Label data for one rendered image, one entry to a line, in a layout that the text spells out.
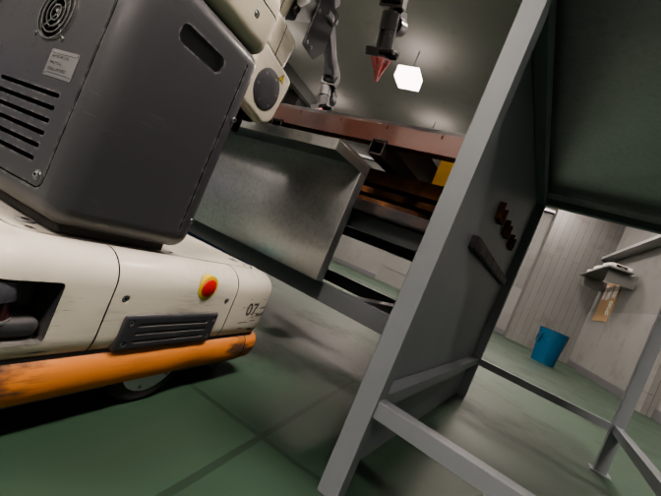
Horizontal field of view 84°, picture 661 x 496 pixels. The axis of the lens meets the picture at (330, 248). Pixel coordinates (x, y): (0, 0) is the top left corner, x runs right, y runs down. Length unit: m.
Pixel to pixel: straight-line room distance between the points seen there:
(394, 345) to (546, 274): 9.54
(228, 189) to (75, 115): 0.88
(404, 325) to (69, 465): 0.53
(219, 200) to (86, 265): 0.90
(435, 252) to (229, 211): 0.91
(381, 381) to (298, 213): 0.67
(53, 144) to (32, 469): 0.43
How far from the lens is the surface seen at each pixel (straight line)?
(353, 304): 1.14
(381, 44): 1.35
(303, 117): 1.39
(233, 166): 1.46
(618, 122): 1.36
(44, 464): 0.68
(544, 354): 6.65
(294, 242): 1.17
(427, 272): 0.66
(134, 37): 0.62
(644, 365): 1.92
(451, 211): 0.67
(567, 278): 10.22
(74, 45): 0.68
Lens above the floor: 0.41
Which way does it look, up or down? level
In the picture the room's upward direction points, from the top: 23 degrees clockwise
